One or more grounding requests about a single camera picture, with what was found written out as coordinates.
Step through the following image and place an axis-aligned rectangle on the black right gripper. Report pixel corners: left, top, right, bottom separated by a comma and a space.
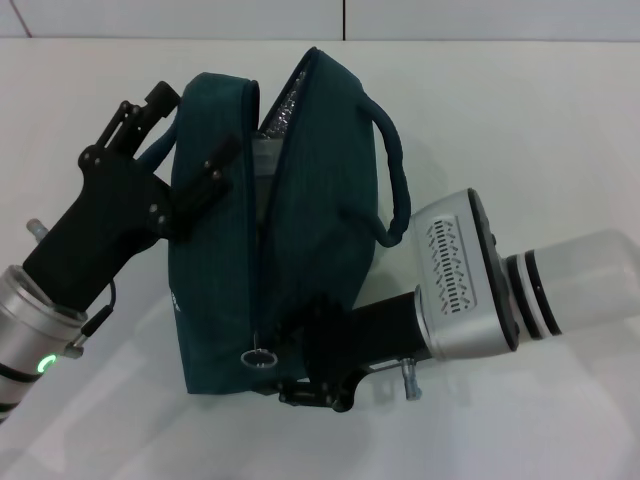
273, 292, 432, 413

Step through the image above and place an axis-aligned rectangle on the dark teal insulated lunch bag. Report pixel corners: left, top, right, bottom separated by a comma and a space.
134, 45, 412, 399

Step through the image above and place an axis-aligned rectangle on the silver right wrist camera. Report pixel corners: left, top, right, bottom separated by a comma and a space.
412, 187, 522, 362

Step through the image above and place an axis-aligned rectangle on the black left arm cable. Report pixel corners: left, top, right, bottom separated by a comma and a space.
73, 278, 119, 347

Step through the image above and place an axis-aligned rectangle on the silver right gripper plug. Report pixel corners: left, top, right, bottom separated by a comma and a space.
399, 357, 424, 402

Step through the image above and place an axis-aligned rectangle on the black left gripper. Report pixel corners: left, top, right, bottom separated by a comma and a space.
22, 81, 242, 317

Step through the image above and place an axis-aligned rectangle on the clear food container blue rim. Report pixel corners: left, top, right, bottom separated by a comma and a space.
252, 133, 282, 177

